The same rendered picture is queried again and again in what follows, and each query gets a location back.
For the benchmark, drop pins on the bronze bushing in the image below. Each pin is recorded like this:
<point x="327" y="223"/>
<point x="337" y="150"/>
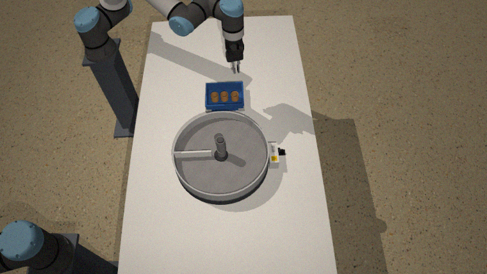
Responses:
<point x="235" y="96"/>
<point x="225" y="96"/>
<point x="215" y="96"/>

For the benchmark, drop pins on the steel bushing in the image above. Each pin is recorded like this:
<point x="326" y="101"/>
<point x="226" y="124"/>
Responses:
<point x="221" y="157"/>
<point x="221" y="150"/>
<point x="219" y="141"/>

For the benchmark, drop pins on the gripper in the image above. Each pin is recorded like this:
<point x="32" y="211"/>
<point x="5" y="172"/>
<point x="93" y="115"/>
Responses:
<point x="234" y="44"/>

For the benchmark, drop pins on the white control box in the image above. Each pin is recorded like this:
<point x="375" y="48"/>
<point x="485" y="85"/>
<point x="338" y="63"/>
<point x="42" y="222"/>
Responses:
<point x="275" y="157"/>

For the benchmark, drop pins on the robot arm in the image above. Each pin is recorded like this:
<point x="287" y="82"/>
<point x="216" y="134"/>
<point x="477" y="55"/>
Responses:
<point x="99" y="19"/>
<point x="53" y="258"/>

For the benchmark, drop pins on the blue crate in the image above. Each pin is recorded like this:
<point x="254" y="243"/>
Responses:
<point x="224" y="106"/>

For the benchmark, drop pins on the grey turntable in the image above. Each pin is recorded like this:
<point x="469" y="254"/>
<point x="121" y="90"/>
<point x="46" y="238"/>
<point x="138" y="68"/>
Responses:
<point x="228" y="182"/>

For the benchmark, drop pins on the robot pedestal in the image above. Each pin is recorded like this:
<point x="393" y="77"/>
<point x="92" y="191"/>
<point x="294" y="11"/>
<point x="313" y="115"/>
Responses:
<point x="70" y="238"/>
<point x="116" y="103"/>

